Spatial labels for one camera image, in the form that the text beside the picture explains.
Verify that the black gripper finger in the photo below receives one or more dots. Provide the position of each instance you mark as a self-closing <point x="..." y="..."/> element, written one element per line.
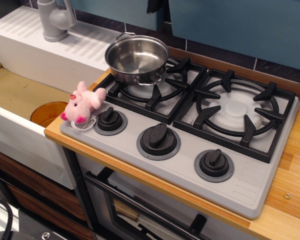
<point x="153" y="6"/>

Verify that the stainless steel pan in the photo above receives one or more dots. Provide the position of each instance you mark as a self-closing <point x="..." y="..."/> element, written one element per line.
<point x="137" y="59"/>

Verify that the black left stove knob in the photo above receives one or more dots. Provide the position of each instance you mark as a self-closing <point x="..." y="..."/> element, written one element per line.
<point x="110" y="122"/>

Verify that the black stove knob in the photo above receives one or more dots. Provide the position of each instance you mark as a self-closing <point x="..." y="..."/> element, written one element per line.
<point x="158" y="143"/>
<point x="110" y="122"/>
<point x="214" y="166"/>

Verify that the black middle stove knob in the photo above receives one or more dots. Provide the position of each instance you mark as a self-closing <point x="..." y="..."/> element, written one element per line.
<point x="158" y="143"/>

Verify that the grey toy stove top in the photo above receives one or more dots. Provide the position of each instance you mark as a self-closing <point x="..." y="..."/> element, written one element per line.
<point x="244" y="193"/>

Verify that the black right stove knob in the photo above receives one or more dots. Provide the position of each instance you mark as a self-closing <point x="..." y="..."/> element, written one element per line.
<point x="214" y="166"/>

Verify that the black left burner grate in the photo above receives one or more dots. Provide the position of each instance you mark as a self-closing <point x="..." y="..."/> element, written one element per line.
<point x="160" y="102"/>

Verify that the black burner grate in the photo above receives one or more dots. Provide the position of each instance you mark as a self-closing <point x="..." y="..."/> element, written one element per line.
<point x="160" y="102"/>
<point x="240" y="114"/>

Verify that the grey toy faucet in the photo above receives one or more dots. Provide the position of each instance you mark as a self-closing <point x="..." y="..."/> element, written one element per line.
<point x="55" y="22"/>

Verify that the pink stuffed pig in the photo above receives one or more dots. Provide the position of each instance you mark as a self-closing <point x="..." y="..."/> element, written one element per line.
<point x="82" y="102"/>

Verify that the white toy sink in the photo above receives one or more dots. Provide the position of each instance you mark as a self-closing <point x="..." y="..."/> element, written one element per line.
<point x="34" y="72"/>

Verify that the black right burner grate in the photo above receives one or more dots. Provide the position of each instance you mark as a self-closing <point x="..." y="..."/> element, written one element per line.
<point x="240" y="114"/>

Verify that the wooden drawer cabinet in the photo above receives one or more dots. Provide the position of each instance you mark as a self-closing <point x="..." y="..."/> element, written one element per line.
<point x="43" y="198"/>

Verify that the oven door with handle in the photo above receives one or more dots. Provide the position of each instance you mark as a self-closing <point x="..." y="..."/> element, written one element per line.
<point x="135" y="211"/>

